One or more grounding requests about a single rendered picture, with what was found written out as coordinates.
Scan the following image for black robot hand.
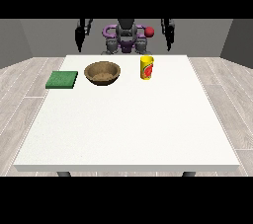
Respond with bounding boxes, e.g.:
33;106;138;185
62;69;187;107
160;19;176;52
74;19;94;54

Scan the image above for brown wooden bowl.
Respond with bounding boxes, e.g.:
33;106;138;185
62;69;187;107
83;60;122;87

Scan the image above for small red ball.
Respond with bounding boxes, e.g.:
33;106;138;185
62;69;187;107
144;26;155;37

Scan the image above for green square pad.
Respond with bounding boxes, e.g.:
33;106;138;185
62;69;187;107
44;70;79;90

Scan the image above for yellow cup with melon print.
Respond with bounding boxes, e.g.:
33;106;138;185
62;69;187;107
139;55;155;81

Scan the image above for grey robot trunk purple rings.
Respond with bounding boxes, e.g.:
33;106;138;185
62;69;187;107
101;19;153;56

